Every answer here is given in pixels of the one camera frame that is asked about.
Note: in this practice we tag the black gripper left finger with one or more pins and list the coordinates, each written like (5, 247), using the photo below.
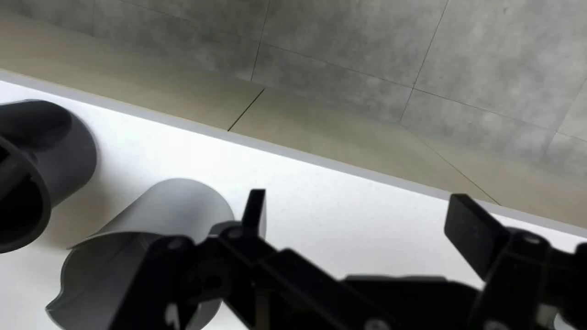
(265, 286)

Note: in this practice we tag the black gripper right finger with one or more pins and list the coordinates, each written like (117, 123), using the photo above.
(522, 269)

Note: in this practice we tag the black plastic cup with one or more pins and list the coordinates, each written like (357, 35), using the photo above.
(47, 154)

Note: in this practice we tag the grey plastic cup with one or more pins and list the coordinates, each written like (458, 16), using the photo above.
(98, 269)

